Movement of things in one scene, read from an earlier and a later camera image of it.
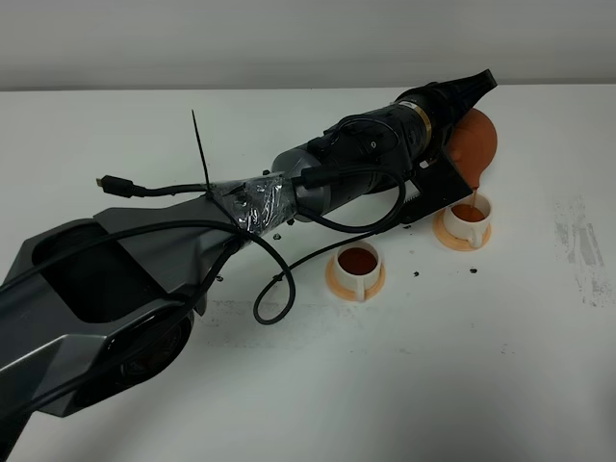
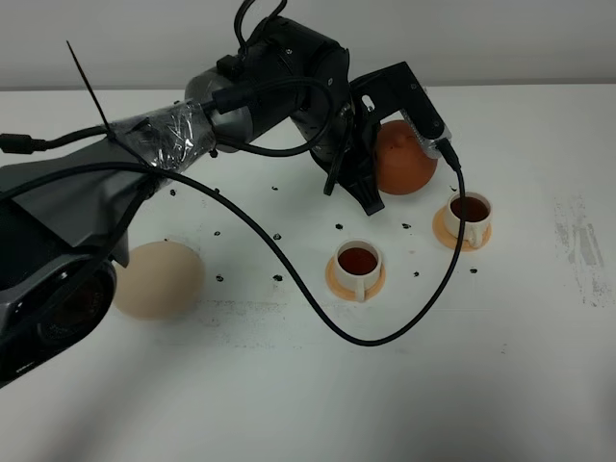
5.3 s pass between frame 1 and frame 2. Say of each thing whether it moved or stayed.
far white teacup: stayed
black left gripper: moved
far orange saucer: stayed
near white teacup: stayed
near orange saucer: stayed
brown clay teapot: moved
